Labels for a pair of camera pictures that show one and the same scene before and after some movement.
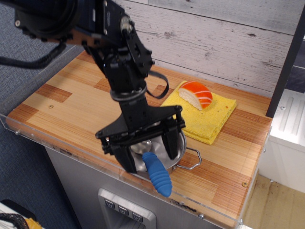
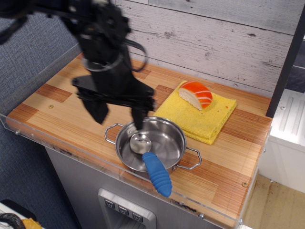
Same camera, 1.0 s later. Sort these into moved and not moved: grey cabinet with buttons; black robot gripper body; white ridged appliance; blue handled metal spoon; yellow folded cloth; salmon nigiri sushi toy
Moved: black robot gripper body
Not moved: white ridged appliance; blue handled metal spoon; salmon nigiri sushi toy; yellow folded cloth; grey cabinet with buttons
